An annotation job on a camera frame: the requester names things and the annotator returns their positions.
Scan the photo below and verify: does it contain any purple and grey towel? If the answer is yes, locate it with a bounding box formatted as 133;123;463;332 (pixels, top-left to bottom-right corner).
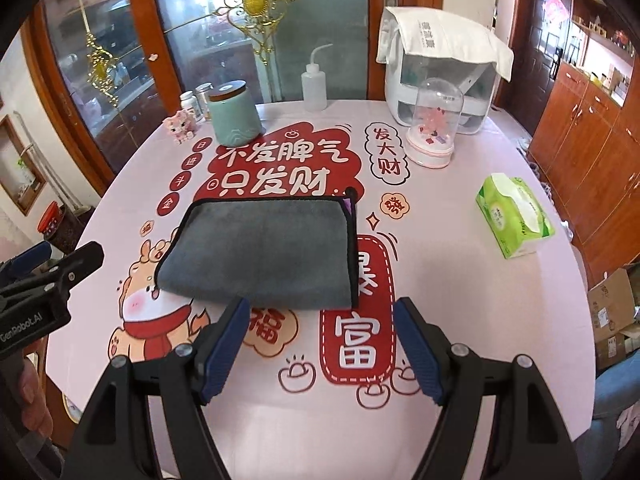
154;188;359;310

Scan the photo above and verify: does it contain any person's left hand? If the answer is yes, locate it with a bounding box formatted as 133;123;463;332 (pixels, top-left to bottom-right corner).
14;358;53;439

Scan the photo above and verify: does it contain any red stool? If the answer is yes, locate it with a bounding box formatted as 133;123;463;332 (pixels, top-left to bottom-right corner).
37;202;63;238

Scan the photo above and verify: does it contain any cardboard box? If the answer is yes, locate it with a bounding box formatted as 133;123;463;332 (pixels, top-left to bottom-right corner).
588;268;636;344

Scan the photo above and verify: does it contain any pink block toy figure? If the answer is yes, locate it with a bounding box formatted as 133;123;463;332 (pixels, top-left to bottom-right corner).
163;110;196;144

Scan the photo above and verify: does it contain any small white pill bottle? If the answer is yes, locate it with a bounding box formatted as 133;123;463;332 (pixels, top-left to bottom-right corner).
180;90;203;122

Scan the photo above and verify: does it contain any teal ceramic canister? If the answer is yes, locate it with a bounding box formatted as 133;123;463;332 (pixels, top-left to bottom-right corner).
208;80;262;148

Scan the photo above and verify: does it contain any green tissue pack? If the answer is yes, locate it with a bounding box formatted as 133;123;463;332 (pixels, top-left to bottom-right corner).
475;172;555;259

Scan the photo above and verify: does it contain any white squeeze wash bottle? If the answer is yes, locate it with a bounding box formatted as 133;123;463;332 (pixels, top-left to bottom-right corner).
300;44;332;112

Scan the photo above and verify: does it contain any wooden cabinet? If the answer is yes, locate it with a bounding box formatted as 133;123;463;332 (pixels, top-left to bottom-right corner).
527;62;639;285

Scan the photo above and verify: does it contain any glass dome pink ornament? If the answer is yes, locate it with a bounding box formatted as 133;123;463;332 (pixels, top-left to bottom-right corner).
405;78;464;169

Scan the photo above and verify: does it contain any white water dispenser appliance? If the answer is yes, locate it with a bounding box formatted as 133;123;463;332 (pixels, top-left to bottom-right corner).
385;32;498;134

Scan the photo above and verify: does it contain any white cloth on appliance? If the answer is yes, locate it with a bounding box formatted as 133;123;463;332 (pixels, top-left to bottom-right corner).
376;6;514;81

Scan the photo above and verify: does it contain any wooden wall shelf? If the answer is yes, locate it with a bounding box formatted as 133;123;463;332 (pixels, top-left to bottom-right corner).
0;116;46;216

